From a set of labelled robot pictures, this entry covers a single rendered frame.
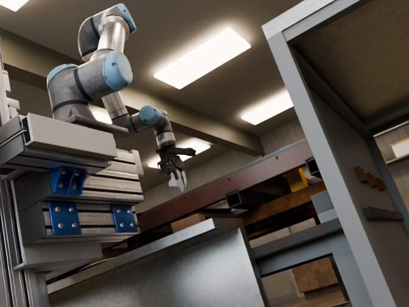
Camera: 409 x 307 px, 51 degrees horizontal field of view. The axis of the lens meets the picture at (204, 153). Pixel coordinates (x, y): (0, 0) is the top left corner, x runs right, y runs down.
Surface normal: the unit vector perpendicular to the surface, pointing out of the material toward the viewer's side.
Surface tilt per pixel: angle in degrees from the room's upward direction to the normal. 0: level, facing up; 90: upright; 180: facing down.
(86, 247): 90
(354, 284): 90
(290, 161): 90
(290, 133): 90
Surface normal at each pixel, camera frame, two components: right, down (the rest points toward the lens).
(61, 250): 0.81, -0.40
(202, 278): -0.50, -0.14
